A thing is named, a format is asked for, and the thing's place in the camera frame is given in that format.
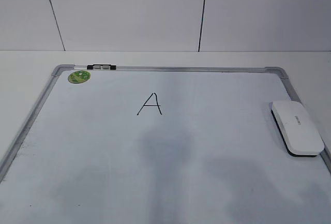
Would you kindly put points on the black silver hanging clip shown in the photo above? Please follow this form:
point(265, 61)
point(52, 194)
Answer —
point(101, 67)

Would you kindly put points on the white whiteboard eraser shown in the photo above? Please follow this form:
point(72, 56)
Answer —
point(301, 137)

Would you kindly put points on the whiteboard with aluminium frame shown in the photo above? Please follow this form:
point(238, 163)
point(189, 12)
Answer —
point(161, 145)

